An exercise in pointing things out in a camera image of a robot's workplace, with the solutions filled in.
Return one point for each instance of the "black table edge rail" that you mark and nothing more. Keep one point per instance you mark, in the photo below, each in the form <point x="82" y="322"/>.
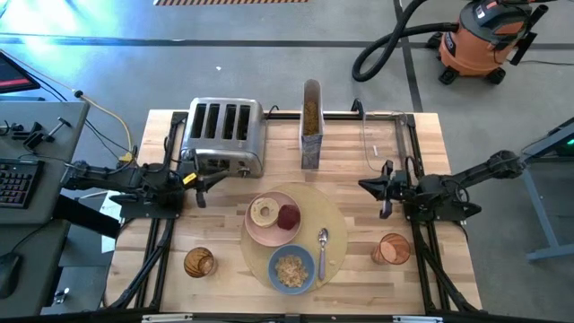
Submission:
<point x="224" y="319"/>

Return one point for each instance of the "grey-blue metal table frame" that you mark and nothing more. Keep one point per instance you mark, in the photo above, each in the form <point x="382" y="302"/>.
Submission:
<point x="551" y="252"/>

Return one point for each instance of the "brown cereal flakes heap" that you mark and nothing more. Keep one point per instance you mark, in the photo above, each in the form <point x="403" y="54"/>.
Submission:
<point x="291" y="271"/>

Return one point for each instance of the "white paper sheet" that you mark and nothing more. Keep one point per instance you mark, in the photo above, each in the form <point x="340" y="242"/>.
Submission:
<point x="107" y="244"/>

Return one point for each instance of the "black computer mouse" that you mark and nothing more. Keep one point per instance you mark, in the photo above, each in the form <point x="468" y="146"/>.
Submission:
<point x="10" y="273"/>

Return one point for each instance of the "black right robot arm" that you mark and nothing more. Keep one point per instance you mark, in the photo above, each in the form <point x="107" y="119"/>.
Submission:
<point x="475" y="173"/>

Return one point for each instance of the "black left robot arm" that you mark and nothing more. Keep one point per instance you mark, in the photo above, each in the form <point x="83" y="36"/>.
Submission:
<point x="112" y="179"/>

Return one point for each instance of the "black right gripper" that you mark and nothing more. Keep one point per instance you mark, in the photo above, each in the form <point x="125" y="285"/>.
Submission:
<point x="401" y="188"/>

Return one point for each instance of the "dark grey side desk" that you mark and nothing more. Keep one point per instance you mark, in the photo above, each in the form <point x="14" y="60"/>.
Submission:
<point x="36" y="269"/>

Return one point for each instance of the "silver four-slot toaster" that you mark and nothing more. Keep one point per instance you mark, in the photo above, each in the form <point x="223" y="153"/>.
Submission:
<point x="258" y="134"/>

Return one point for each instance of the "orange shop vacuum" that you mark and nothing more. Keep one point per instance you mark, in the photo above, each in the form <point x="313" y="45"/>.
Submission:
<point x="471" y="49"/>

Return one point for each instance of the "black diagonal panel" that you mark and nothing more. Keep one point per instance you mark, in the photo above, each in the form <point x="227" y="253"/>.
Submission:
<point x="85" y="217"/>

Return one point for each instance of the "pink plate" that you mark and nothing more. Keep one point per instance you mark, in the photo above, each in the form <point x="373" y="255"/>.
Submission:
<point x="269" y="235"/>

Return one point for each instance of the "blue bowl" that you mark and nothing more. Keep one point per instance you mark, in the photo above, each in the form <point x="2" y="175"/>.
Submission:
<point x="272" y="264"/>

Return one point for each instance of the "black device with green light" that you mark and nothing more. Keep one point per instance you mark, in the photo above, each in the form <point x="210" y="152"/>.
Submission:
<point x="567" y="134"/>

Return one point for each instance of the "round woven straw placemat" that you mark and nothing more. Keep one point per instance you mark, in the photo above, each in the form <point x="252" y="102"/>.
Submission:
<point x="336" y="224"/>

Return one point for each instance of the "black desk clamp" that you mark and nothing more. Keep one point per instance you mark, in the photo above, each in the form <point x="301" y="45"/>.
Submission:
<point x="33" y="140"/>

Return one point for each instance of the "yellow tape tag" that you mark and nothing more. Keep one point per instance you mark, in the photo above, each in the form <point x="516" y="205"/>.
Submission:
<point x="189" y="178"/>

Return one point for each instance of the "black aluminium crossbar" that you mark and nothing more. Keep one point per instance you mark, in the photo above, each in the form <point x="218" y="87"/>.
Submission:
<point x="341" y="116"/>

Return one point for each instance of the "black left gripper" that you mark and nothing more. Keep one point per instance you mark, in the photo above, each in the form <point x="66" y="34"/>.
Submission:
<point x="193" y="186"/>

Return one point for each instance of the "silver metal bracket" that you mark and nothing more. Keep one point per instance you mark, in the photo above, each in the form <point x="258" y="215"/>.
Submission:
<point x="417" y="319"/>
<point x="166" y="318"/>

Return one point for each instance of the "amber ribbed glass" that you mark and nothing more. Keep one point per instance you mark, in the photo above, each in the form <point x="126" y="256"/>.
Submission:
<point x="190" y="264"/>

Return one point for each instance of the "black computer monitor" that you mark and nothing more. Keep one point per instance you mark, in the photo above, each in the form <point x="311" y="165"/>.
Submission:
<point x="13" y="76"/>

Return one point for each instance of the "red apple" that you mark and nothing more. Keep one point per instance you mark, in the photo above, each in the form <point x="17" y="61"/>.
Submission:
<point x="288" y="217"/>

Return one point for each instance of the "clear cereal container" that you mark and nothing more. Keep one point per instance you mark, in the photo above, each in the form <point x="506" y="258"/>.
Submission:
<point x="310" y="152"/>

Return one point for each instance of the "small metal clamp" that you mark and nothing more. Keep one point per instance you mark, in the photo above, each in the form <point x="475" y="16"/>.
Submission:
<point x="61" y="296"/>

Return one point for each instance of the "pink-orange drinking glass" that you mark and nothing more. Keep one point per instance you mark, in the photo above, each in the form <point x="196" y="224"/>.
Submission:
<point x="394" y="249"/>

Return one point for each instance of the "black keyboard with red backlight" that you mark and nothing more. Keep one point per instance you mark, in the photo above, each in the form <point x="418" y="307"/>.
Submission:
<point x="18" y="184"/>

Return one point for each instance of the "clear plastic bin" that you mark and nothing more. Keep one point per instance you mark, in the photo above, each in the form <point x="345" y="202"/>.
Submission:
<point x="381" y="134"/>

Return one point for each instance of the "toasted bagel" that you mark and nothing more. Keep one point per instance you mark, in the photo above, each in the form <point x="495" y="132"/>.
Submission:
<point x="255" y="211"/>

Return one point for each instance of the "small black rail bracket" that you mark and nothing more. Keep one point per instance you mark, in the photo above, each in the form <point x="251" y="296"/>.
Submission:
<point x="357" y="107"/>

